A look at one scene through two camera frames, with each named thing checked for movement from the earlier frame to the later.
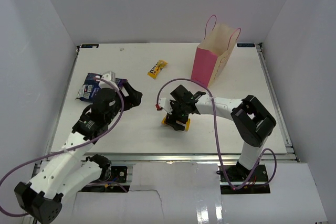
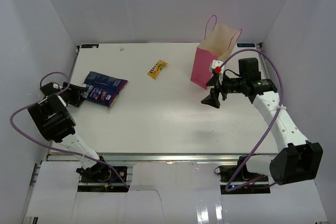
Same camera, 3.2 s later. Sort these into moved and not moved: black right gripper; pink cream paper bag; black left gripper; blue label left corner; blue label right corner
Moved: black left gripper; black right gripper
Not moved: blue label right corner; pink cream paper bag; blue label left corner
